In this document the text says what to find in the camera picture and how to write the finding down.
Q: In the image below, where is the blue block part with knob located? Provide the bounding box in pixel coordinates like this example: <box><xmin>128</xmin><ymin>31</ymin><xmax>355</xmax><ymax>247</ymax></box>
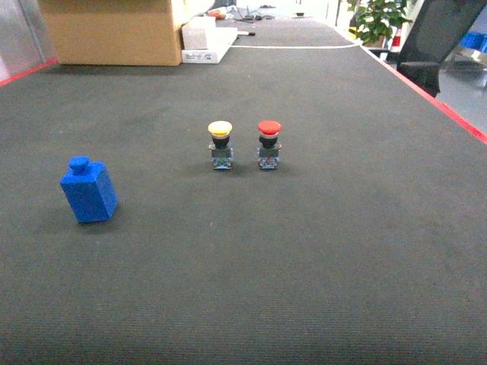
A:
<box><xmin>60</xmin><ymin>156</ymin><xmax>118</xmax><ymax>223</ymax></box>

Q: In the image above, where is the yellow mushroom push button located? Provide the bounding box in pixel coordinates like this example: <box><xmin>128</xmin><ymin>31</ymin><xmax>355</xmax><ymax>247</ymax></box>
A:
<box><xmin>208</xmin><ymin>120</ymin><xmax>234</xmax><ymax>170</ymax></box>

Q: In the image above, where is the red mushroom push button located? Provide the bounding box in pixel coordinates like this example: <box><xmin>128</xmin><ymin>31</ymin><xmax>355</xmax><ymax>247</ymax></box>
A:
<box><xmin>257</xmin><ymin>120</ymin><xmax>282</xmax><ymax>170</ymax></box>

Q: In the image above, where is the white flat box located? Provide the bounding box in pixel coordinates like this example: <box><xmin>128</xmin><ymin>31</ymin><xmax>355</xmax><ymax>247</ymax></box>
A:
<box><xmin>182</xmin><ymin>27</ymin><xmax>237</xmax><ymax>64</ymax></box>

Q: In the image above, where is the white foam block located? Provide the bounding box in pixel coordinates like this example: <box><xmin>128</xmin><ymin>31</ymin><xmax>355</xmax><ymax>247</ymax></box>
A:
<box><xmin>182</xmin><ymin>17</ymin><xmax>216</xmax><ymax>50</ymax></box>

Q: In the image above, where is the brown cardboard box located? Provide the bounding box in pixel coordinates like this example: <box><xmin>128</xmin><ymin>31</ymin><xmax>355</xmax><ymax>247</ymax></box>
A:
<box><xmin>37</xmin><ymin>0</ymin><xmax>214</xmax><ymax>67</ymax></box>

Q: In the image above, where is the green potted plant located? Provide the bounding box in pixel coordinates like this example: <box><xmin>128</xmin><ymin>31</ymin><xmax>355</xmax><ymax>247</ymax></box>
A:
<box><xmin>347</xmin><ymin>0</ymin><xmax>412</xmax><ymax>46</ymax></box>

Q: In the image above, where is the black office chair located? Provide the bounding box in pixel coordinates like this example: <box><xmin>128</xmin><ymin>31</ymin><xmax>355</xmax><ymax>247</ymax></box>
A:
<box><xmin>396</xmin><ymin>0</ymin><xmax>486</xmax><ymax>97</ymax></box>

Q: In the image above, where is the black conveyor belt with red frame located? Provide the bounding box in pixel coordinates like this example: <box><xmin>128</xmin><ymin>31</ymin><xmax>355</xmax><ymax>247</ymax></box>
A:
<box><xmin>1</xmin><ymin>19</ymin><xmax>486</xmax><ymax>364</ymax></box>

